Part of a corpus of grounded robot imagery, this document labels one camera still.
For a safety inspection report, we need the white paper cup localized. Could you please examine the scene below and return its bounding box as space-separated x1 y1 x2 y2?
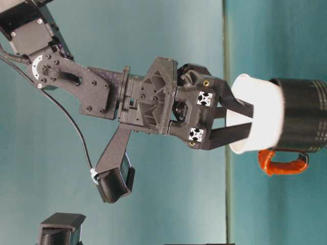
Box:
228 73 286 156

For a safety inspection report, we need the black cup holder red handle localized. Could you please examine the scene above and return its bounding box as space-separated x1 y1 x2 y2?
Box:
257 78 327 177

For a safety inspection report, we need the blue-green table cloth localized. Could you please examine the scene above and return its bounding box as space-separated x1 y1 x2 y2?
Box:
224 0 327 245

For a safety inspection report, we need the teal backdrop sheet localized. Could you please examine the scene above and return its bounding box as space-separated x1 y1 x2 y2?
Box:
0 0 227 245

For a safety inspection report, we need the thin black camera cable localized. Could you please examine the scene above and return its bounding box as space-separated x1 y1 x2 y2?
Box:
0 55 97 179

